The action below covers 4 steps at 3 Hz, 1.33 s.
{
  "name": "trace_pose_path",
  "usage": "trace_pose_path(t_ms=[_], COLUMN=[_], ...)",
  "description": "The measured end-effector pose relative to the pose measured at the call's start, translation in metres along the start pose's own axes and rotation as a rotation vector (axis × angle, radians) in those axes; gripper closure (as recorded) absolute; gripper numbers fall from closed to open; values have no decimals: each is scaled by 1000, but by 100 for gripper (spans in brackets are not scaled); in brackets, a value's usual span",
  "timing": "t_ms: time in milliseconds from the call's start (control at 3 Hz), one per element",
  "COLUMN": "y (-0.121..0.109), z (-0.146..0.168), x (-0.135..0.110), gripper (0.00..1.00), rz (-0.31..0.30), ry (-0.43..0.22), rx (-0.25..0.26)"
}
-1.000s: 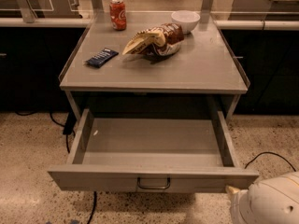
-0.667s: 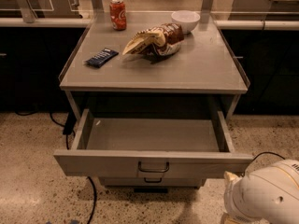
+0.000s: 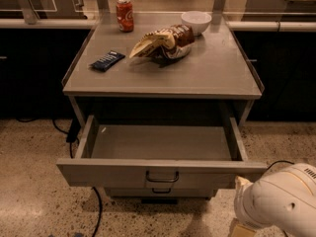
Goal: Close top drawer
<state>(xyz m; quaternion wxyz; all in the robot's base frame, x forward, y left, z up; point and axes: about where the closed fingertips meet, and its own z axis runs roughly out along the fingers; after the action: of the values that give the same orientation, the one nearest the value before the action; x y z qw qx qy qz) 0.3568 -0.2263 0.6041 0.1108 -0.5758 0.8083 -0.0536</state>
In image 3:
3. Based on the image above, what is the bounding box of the grey top drawer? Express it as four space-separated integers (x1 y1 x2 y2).
57 117 266 193

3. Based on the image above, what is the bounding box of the grey drawer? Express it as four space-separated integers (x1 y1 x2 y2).
57 117 266 193
105 188 217 198

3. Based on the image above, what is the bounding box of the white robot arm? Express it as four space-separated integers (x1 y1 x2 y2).
234 163 316 237

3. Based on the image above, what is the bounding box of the grey bottom drawer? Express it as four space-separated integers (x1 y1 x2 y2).
105 188 217 198

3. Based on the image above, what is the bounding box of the brown chip bag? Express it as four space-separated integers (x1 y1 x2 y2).
129 25 195 59

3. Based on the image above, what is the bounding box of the white bowl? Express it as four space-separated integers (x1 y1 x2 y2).
181 11 211 36

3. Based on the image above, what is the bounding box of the black power adapter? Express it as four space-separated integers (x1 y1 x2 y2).
66 118 81 143

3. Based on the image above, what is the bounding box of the dark blue snack bar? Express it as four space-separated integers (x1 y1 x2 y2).
90 50 125 72

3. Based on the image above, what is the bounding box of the red soda can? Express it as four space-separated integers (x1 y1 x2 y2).
117 0 134 33

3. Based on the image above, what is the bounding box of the black cable right floor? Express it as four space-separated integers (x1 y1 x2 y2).
265 159 295 172

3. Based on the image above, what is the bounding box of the black cable floor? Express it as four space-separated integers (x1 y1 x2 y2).
15 117 104 237
265 159 295 172

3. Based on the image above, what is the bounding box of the black cable left floor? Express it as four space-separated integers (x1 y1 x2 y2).
15 117 104 237

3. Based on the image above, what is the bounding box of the white horizontal rail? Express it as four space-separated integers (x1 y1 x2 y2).
0 19 316 33

